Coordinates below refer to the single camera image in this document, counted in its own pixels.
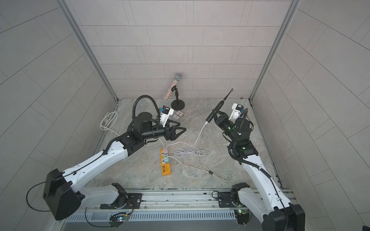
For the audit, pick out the orange power strip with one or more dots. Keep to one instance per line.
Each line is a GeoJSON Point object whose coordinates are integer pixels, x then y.
{"type": "Point", "coordinates": [165, 168]}

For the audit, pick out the black microphone stand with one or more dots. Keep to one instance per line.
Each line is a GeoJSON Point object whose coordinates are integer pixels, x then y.
{"type": "Point", "coordinates": [177, 104]}

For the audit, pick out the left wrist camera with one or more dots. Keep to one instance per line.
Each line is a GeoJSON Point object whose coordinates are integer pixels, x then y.
{"type": "Point", "coordinates": [165, 113]}

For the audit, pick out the glitter microphone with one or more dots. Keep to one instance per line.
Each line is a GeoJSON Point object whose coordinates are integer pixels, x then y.
{"type": "Point", "coordinates": [177, 78]}

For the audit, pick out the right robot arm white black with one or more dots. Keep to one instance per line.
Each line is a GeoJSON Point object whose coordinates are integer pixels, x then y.
{"type": "Point", "coordinates": [272, 208]}

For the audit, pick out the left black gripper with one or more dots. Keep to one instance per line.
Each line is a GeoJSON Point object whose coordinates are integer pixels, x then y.
{"type": "Point", "coordinates": [169, 135]}

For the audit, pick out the white vented cable duct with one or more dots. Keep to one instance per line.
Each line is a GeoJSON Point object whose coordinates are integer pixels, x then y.
{"type": "Point", "coordinates": [156, 216]}

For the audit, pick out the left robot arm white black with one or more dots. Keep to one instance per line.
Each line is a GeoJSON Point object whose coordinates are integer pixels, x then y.
{"type": "Point", "coordinates": [65, 192]}

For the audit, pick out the black electric toothbrush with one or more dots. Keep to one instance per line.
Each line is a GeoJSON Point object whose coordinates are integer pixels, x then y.
{"type": "Point", "coordinates": [217, 108]}

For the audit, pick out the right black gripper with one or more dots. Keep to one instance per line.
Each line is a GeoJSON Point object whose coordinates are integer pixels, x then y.
{"type": "Point", "coordinates": [222, 121]}

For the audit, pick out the teal charger adapter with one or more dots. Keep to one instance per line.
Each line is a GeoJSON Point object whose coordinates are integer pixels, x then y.
{"type": "Point", "coordinates": [165, 159]}

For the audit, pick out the aluminium mounting rail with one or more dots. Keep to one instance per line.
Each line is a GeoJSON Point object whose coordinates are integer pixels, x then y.
{"type": "Point", "coordinates": [185, 199]}

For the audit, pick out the small pink patterned box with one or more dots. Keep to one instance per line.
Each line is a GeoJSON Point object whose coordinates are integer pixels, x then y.
{"type": "Point", "coordinates": [178, 115]}

